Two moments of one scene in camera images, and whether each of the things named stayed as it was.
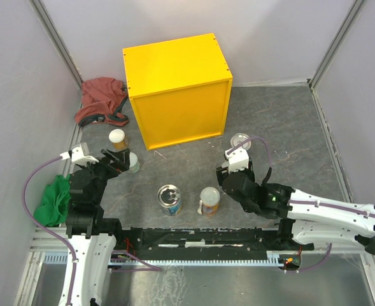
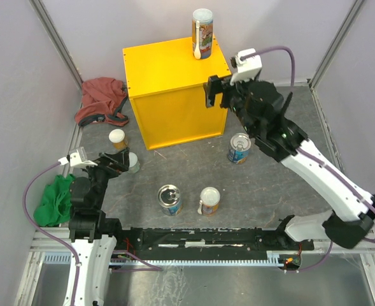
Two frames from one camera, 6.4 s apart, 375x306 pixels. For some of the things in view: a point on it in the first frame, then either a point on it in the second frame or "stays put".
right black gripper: [249, 172] → [216, 86]
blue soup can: [239, 138] stays put
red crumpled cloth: [103, 101] stays put
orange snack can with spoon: [209, 199] stays put
